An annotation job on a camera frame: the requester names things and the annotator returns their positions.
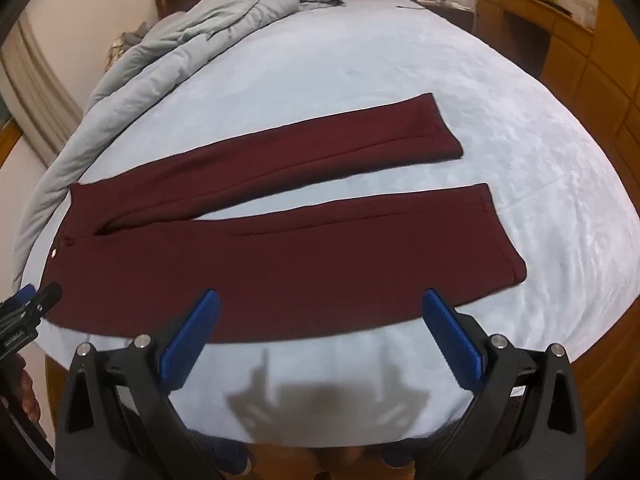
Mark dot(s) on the floral pillow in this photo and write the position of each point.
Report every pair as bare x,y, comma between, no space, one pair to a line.
117,47

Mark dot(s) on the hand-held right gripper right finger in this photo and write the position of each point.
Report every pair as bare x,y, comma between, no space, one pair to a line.
450,340

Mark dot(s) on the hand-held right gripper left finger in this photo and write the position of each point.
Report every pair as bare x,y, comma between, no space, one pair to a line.
192,335

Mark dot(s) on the maroon pants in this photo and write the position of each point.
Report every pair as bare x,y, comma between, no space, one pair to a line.
300,260

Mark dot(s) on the beige curtain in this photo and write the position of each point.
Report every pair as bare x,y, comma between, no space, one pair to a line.
35,90

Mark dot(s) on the dark wooden nightstand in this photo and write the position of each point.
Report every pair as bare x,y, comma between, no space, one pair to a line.
450,15

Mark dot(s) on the wooden cabinet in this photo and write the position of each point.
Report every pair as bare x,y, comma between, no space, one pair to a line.
600,85

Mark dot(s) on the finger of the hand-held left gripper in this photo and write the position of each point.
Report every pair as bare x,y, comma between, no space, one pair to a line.
30,317
20,296

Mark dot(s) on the bed with light blue sheet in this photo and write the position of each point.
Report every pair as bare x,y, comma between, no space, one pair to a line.
325,85

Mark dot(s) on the grey duvet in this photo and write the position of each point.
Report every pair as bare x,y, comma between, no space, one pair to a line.
165,55

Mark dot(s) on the person's left hand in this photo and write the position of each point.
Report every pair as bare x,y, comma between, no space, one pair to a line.
27,395

